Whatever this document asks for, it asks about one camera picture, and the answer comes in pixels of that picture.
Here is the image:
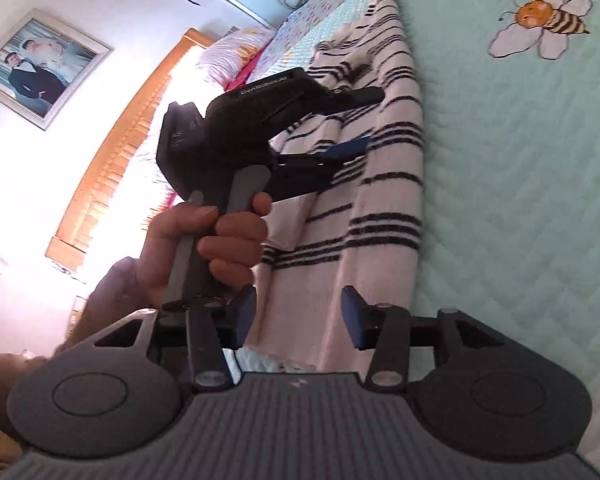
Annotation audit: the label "person's left forearm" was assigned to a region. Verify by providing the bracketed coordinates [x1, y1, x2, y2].
[65, 256, 157, 357]

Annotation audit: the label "green quilted bee bedspread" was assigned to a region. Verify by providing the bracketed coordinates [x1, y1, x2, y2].
[250, 0, 600, 413]

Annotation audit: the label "wooden headboard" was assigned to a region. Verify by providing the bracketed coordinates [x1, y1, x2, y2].
[46, 27, 217, 264]

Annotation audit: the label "person's tan jacket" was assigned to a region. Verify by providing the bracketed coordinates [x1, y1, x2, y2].
[0, 347, 47, 462]

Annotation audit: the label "floral pillows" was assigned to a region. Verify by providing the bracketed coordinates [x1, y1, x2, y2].
[140, 27, 277, 222]

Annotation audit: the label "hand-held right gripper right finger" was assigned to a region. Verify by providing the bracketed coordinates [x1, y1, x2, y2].
[341, 285, 507, 392]

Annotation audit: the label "striped white knit sweater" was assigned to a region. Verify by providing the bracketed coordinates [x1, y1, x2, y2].
[240, 0, 427, 372]

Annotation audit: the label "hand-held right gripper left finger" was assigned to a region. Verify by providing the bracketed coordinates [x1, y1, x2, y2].
[94, 284, 257, 392]

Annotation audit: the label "red bed sheet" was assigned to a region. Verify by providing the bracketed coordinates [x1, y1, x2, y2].
[227, 54, 262, 94]

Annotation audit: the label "person's left hand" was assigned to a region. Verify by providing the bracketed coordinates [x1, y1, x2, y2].
[135, 192, 274, 308]

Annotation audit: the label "framed wedding photo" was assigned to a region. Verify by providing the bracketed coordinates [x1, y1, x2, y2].
[0, 7, 115, 132]

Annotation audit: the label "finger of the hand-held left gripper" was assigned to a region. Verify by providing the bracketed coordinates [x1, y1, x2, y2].
[325, 86, 386, 109]
[274, 135, 372, 203]

